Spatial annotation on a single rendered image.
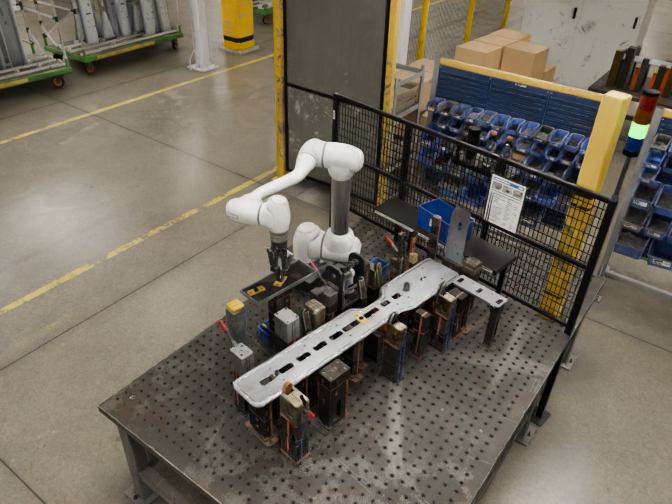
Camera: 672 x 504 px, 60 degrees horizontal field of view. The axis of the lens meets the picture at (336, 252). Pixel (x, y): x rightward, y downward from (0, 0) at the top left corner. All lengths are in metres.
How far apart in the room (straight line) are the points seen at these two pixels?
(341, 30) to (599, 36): 4.96
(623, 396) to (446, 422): 1.74
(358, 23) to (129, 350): 3.05
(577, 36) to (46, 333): 7.70
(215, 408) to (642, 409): 2.71
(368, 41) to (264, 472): 3.49
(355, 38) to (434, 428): 3.30
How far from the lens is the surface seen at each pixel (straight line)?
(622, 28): 9.22
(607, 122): 3.00
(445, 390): 3.00
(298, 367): 2.61
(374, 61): 5.00
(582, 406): 4.16
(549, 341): 3.42
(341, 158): 2.95
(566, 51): 9.46
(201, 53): 9.56
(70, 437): 3.89
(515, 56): 7.37
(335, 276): 2.87
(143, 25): 10.39
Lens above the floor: 2.87
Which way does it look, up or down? 35 degrees down
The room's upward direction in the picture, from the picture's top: 2 degrees clockwise
